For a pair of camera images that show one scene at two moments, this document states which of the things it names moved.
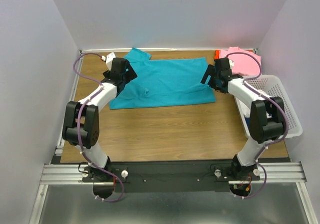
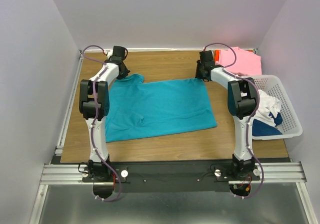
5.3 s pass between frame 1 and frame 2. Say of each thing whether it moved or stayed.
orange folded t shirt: stayed
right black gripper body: moved
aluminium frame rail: stayed
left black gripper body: moved
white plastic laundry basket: stayed
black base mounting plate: stayed
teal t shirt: moved
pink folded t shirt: stayed
